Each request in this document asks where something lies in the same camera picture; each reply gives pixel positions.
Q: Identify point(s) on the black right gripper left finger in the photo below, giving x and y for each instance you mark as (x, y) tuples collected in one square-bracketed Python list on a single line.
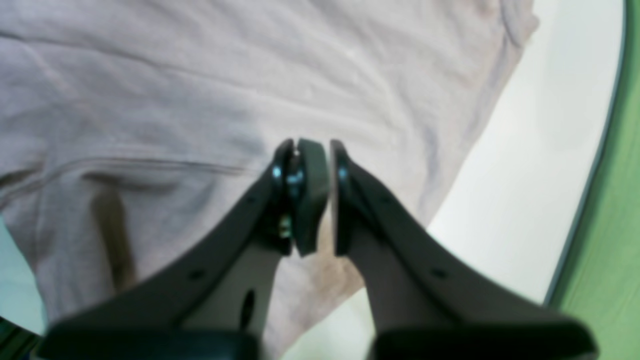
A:
[(211, 303)]

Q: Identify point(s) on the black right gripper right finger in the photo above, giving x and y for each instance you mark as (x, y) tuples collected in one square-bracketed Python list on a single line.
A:
[(426, 303)]

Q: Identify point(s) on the pink t-shirt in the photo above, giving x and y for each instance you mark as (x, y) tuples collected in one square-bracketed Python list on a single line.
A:
[(129, 128)]

